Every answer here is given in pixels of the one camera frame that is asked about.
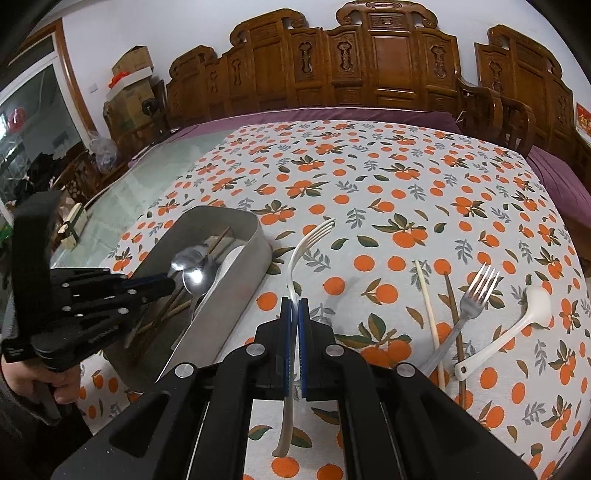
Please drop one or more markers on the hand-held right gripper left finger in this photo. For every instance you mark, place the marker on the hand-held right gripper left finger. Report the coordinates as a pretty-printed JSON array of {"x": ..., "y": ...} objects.
[{"x": 288, "y": 341}]

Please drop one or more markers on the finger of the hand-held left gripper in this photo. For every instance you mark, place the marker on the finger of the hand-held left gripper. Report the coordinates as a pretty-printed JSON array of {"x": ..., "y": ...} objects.
[
  {"x": 106, "y": 318},
  {"x": 147, "y": 284}
]

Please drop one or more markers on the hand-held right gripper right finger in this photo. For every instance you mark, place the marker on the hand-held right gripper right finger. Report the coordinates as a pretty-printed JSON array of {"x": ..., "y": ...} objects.
[{"x": 302, "y": 341}]

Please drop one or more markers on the light wooden chopstick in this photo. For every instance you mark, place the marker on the light wooden chopstick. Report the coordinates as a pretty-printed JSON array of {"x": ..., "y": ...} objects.
[
  {"x": 178, "y": 310},
  {"x": 429, "y": 314}
]

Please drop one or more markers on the metal spoon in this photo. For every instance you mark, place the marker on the metal spoon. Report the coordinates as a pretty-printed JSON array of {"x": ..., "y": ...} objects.
[
  {"x": 184, "y": 261},
  {"x": 198, "y": 277}
]

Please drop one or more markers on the rectangular metal tray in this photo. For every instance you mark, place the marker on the rectangular metal tray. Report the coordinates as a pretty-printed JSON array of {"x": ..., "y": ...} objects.
[{"x": 244, "y": 286}]

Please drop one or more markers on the white plastic fork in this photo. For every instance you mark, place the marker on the white plastic fork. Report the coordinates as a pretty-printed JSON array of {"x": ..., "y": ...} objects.
[{"x": 295, "y": 258}]

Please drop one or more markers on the dark wooden chopstick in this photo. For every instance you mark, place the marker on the dark wooden chopstick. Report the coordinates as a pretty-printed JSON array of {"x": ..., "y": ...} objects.
[
  {"x": 451, "y": 304},
  {"x": 220, "y": 237}
]

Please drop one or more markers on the metal fork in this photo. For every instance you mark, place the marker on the metal fork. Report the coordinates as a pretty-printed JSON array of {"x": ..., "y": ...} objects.
[{"x": 475, "y": 300}]

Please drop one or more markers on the large white ladle spoon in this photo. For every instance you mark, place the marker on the large white ladle spoon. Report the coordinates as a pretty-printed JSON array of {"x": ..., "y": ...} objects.
[{"x": 538, "y": 307}]

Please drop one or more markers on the person's left forearm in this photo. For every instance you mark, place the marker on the person's left forearm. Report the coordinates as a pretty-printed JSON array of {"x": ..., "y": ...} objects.
[{"x": 27, "y": 438}]

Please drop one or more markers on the person's left hand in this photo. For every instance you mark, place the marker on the person's left hand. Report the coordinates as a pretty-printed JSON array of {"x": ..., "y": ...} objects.
[{"x": 27, "y": 374}]

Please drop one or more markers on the small beige wooden block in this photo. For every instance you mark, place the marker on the small beige wooden block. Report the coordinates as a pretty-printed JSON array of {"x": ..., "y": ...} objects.
[{"x": 74, "y": 224}]

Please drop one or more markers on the pile of dark clothes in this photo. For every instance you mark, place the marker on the pile of dark clothes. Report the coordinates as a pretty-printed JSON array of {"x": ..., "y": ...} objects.
[{"x": 41, "y": 170}]

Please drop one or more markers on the plain wooden chair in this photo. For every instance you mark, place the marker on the plain wooden chair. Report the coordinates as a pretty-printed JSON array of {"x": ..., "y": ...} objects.
[{"x": 92, "y": 173}]

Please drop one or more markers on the crumpled plastic bag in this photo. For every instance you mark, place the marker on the crumpled plastic bag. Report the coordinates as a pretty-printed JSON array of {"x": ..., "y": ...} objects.
[{"x": 102, "y": 150}]

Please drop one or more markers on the round red door decoration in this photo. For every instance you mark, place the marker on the round red door decoration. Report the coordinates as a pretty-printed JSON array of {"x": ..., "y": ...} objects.
[{"x": 17, "y": 119}]

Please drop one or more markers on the large brown cardboard box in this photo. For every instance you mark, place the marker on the large brown cardboard box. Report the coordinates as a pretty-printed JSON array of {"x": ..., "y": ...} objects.
[{"x": 131, "y": 108}]

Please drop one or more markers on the small black fan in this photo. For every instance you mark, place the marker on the small black fan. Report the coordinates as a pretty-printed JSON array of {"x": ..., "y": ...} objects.
[{"x": 148, "y": 106}]

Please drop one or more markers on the orange print tablecloth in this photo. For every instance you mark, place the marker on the orange print tablecloth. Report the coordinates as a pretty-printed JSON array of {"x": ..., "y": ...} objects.
[{"x": 369, "y": 184}]

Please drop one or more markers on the red orange ornament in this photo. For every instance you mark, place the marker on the red orange ornament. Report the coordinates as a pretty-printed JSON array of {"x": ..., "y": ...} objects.
[{"x": 117, "y": 79}]

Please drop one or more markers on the white flat box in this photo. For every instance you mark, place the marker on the white flat box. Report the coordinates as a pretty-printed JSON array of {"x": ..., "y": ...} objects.
[{"x": 131, "y": 83}]

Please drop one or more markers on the small brown cardboard box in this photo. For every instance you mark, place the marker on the small brown cardboard box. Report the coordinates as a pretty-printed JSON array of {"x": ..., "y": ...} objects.
[{"x": 134, "y": 60}]

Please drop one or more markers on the long purple sofa cushion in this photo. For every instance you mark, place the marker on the long purple sofa cushion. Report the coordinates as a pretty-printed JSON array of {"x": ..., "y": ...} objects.
[{"x": 323, "y": 113}]

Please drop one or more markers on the carved wooden sofa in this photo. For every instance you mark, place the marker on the carved wooden sofa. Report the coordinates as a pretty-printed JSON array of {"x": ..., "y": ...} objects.
[{"x": 388, "y": 55}]

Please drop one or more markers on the square purple armchair cushion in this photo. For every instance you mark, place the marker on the square purple armchair cushion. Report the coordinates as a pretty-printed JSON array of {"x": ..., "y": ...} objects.
[{"x": 558, "y": 180}]

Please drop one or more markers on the carved wooden armchair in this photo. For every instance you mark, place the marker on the carved wooden armchair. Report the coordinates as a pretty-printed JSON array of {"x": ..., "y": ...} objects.
[{"x": 517, "y": 69}]

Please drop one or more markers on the red desk calendar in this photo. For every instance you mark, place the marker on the red desk calendar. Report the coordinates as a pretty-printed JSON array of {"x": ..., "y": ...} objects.
[{"x": 584, "y": 117}]

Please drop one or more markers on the glass door with wooden frame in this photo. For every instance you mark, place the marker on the glass door with wooden frame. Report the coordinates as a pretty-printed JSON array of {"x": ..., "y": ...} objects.
[{"x": 41, "y": 115}]

